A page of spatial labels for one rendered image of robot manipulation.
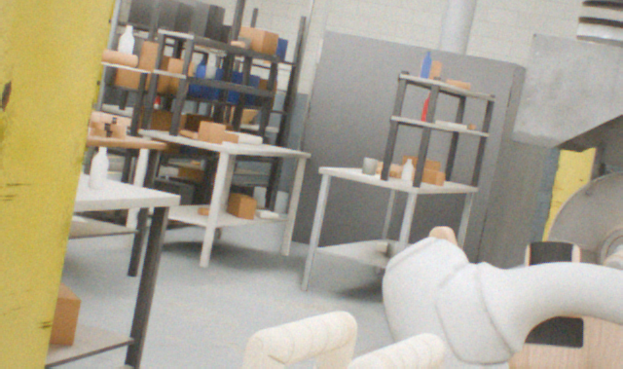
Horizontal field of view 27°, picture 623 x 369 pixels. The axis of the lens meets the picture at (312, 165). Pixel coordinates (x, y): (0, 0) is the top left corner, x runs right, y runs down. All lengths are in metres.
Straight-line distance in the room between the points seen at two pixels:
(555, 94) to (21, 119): 0.78
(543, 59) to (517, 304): 0.44
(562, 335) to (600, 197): 0.30
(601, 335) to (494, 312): 0.39
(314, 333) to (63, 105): 1.08
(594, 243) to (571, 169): 7.23
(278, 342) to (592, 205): 1.05
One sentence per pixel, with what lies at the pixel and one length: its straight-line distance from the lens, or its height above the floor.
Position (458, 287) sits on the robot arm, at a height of 1.23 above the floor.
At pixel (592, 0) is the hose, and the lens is 1.88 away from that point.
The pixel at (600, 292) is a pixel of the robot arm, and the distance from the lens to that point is 1.38.
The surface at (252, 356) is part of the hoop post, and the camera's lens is 1.00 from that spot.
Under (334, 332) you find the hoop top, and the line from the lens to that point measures 1.11.
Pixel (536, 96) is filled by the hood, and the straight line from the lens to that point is 1.71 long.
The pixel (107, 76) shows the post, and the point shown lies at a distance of 10.77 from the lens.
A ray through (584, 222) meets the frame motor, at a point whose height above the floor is 1.29.
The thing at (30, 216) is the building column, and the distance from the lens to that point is 2.06.
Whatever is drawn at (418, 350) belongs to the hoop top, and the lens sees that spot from 1.08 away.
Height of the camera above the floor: 1.39
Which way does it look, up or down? 3 degrees down
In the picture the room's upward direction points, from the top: 11 degrees clockwise
